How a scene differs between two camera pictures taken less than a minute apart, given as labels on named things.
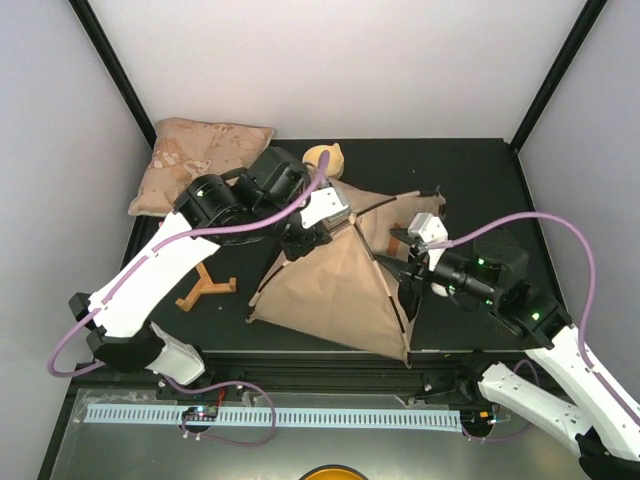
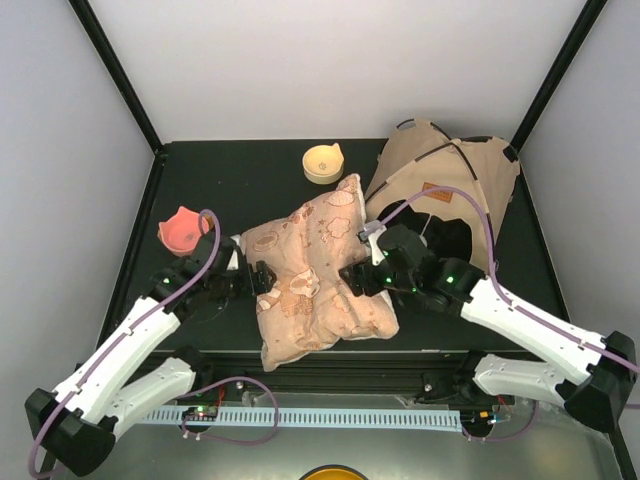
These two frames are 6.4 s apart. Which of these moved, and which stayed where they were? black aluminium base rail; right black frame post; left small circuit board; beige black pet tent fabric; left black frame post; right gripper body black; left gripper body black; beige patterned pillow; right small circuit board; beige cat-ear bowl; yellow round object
Moved: right gripper body black; beige black pet tent fabric; left gripper body black; beige patterned pillow
Stayed: beige cat-ear bowl; right small circuit board; left black frame post; left small circuit board; right black frame post; yellow round object; black aluminium base rail
